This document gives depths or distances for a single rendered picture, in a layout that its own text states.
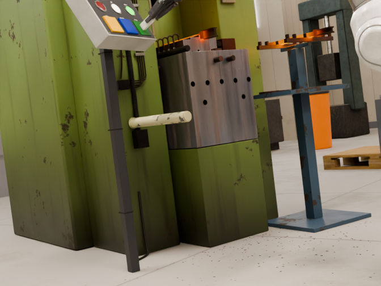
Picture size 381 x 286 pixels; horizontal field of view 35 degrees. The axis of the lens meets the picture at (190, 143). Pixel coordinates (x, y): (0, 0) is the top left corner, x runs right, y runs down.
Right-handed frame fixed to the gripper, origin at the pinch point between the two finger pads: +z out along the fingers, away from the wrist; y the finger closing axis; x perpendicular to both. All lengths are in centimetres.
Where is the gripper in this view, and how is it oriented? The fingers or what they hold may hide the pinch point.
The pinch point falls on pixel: (147, 22)
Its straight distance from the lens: 253.0
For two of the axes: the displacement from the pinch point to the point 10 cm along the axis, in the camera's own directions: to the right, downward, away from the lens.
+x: -5.4, -8.2, 2.1
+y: 4.9, -1.0, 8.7
